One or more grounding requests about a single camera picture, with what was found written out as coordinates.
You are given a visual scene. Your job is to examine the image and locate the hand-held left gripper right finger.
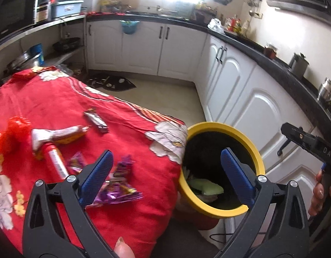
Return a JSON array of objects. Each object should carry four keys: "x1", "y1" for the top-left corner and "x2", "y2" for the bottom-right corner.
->
[{"x1": 216, "y1": 148, "x2": 310, "y2": 258}]

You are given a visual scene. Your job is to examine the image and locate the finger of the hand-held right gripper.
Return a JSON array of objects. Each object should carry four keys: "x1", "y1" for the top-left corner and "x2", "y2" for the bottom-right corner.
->
[{"x1": 281, "y1": 123, "x2": 317, "y2": 154}]

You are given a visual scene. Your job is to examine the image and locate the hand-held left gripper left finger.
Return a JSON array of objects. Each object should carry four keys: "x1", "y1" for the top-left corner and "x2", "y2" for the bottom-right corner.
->
[{"x1": 23, "y1": 150, "x2": 115, "y2": 258}]

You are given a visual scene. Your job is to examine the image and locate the large purple snack wrapper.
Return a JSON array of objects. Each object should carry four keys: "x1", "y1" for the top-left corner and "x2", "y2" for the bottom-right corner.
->
[{"x1": 92, "y1": 154, "x2": 143, "y2": 208}]

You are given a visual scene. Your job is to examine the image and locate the small purple snack wrapper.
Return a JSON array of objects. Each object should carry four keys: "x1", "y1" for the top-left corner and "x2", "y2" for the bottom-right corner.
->
[{"x1": 67, "y1": 152, "x2": 87, "y2": 176}]

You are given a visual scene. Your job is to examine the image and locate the green foam net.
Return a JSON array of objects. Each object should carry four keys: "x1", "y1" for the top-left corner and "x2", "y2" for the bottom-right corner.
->
[{"x1": 187, "y1": 178, "x2": 224, "y2": 196}]

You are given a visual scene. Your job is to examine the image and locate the silver red snack wrapper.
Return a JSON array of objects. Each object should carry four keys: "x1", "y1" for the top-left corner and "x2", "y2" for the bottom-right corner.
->
[{"x1": 33, "y1": 143, "x2": 70, "y2": 180}]

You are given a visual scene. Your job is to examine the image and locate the white bin with yellow rim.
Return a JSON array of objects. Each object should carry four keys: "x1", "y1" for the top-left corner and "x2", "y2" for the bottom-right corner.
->
[{"x1": 178, "y1": 122, "x2": 266, "y2": 230}]

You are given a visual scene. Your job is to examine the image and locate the white orange snack wrapper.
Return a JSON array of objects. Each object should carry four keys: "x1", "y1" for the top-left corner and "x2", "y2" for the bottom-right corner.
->
[{"x1": 31, "y1": 125, "x2": 91, "y2": 151}]

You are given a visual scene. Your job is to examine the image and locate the dark brown snack wrapper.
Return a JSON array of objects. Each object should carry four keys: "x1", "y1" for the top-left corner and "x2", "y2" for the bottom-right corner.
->
[{"x1": 83, "y1": 109, "x2": 109, "y2": 133}]

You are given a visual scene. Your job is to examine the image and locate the red foam net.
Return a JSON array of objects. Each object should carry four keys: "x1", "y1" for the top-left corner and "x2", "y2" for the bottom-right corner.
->
[{"x1": 0, "y1": 116, "x2": 31, "y2": 157}]

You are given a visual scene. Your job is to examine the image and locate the person's right hand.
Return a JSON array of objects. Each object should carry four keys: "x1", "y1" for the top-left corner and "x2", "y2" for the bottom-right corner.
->
[{"x1": 309, "y1": 170, "x2": 325, "y2": 216}]

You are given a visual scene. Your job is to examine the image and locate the person's left hand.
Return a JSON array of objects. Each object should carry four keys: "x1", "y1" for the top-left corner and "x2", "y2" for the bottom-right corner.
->
[{"x1": 114, "y1": 236, "x2": 135, "y2": 258}]

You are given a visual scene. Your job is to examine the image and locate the steel kettle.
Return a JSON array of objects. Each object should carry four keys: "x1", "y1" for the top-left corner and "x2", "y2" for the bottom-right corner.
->
[{"x1": 317, "y1": 77, "x2": 331, "y2": 104}]

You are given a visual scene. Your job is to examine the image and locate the grey metal jug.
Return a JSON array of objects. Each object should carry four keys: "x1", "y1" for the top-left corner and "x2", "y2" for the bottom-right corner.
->
[{"x1": 288, "y1": 52, "x2": 310, "y2": 79}]

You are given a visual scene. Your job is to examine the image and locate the dark grey seat cushion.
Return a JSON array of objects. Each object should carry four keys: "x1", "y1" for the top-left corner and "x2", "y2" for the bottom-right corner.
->
[{"x1": 165, "y1": 215, "x2": 227, "y2": 258}]

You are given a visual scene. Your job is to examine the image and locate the red floral blanket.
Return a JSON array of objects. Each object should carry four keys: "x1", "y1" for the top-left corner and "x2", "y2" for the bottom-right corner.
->
[{"x1": 0, "y1": 67, "x2": 189, "y2": 256}]

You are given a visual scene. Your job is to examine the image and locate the brown glass jar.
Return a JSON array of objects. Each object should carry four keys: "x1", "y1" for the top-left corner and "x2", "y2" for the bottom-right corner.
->
[{"x1": 263, "y1": 43, "x2": 278, "y2": 59}]

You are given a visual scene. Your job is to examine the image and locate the dark floor mat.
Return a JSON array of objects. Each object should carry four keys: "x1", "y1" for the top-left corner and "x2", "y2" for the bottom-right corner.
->
[{"x1": 86, "y1": 72, "x2": 137, "y2": 92}]

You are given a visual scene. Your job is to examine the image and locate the red label sauce bottle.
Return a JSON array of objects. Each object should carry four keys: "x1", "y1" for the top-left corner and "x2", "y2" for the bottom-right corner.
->
[{"x1": 226, "y1": 14, "x2": 241, "y2": 34}]

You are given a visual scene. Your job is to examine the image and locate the clear plastic bag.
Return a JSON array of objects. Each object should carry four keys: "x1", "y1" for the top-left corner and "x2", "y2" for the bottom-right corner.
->
[{"x1": 207, "y1": 18, "x2": 226, "y2": 34}]

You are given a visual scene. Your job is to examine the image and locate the black wok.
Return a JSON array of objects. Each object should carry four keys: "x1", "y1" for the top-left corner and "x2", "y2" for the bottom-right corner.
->
[{"x1": 53, "y1": 37, "x2": 82, "y2": 53}]

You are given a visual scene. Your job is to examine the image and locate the blue pot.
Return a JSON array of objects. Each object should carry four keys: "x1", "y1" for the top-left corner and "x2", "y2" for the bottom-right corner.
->
[{"x1": 29, "y1": 43, "x2": 46, "y2": 66}]

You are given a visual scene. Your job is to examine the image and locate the hanging kitchen utensils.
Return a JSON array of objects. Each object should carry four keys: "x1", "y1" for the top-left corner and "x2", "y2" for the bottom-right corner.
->
[{"x1": 247, "y1": 0, "x2": 264, "y2": 17}]

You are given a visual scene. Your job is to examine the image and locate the stacked steel pots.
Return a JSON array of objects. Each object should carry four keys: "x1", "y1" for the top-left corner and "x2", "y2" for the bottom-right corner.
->
[{"x1": 6, "y1": 51, "x2": 35, "y2": 71}]

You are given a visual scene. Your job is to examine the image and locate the white kitchen cabinet unit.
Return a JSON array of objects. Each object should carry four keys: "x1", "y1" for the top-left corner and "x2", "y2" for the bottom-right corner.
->
[{"x1": 85, "y1": 11, "x2": 331, "y2": 233}]

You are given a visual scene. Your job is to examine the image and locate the blue hanging bin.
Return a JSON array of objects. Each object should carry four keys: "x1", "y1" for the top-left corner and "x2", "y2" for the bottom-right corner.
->
[{"x1": 120, "y1": 18, "x2": 141, "y2": 35}]

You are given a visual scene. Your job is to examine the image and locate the steel shelf table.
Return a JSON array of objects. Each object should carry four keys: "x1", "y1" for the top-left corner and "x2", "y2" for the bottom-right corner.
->
[{"x1": 0, "y1": 13, "x2": 87, "y2": 86}]

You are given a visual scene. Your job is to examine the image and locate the pale blue knife block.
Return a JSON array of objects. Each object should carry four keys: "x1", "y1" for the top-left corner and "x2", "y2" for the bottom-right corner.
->
[{"x1": 176, "y1": 1, "x2": 193, "y2": 14}]

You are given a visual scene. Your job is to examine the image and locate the blue plastic dish box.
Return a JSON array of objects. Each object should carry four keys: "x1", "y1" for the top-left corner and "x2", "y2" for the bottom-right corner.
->
[{"x1": 51, "y1": 0, "x2": 84, "y2": 18}]

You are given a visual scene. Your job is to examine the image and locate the black blender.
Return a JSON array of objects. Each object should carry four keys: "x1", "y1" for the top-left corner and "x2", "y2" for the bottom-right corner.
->
[{"x1": 35, "y1": 0, "x2": 59, "y2": 24}]

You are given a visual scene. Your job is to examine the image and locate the black microwave oven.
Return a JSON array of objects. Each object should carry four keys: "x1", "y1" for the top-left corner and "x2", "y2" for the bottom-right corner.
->
[{"x1": 0, "y1": 0, "x2": 37, "y2": 43}]

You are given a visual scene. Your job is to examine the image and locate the black cable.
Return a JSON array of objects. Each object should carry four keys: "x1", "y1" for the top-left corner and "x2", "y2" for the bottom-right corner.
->
[{"x1": 209, "y1": 232, "x2": 236, "y2": 244}]

